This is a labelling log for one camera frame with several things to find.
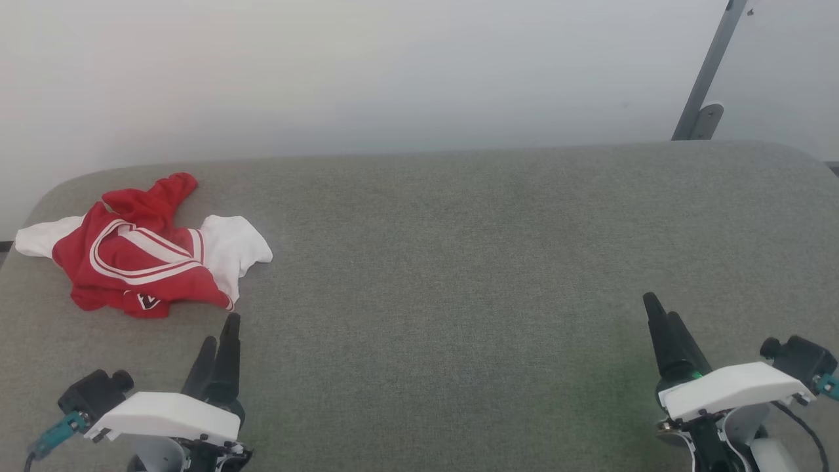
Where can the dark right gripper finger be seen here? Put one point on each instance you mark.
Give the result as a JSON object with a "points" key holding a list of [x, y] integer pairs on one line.
{"points": [[662, 341], [689, 357]]}

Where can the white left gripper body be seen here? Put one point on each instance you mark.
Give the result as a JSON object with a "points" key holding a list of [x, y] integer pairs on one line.
{"points": [[170, 416]]}

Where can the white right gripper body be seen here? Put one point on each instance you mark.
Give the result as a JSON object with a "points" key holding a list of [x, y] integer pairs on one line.
{"points": [[727, 390]]}

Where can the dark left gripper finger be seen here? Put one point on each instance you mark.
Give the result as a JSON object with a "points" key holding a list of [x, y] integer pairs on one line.
{"points": [[202, 370], [229, 364]]}

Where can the red and white jersey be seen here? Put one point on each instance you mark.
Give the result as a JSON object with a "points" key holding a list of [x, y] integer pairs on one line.
{"points": [[131, 275]]}

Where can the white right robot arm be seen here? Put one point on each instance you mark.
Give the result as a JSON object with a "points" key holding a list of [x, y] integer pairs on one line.
{"points": [[777, 457]]}

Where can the grey fabric sofa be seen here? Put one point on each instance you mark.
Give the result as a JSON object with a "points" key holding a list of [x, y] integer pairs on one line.
{"points": [[446, 275]]}

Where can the grey metal pole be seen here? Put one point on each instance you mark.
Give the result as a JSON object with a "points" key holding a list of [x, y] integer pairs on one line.
{"points": [[711, 62]]}

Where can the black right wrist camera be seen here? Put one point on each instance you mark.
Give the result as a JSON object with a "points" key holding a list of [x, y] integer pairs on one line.
{"points": [[799, 359]]}

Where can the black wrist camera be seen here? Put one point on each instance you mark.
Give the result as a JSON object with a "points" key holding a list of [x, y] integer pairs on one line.
{"points": [[799, 359], [95, 392]]}

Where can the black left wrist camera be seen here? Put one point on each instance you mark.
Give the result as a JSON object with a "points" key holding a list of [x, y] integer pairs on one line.
{"points": [[95, 392]]}

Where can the teal right camera connector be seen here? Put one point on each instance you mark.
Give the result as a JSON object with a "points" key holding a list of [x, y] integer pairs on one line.
{"points": [[829, 387]]}

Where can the teal camera connector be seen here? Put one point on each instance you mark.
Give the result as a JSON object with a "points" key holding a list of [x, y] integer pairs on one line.
{"points": [[829, 387], [58, 434]]}

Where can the teal left camera connector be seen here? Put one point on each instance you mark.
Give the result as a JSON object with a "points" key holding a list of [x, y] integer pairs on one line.
{"points": [[58, 434]]}

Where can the grey metal pole bracket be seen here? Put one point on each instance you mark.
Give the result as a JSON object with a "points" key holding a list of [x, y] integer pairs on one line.
{"points": [[708, 121]]}

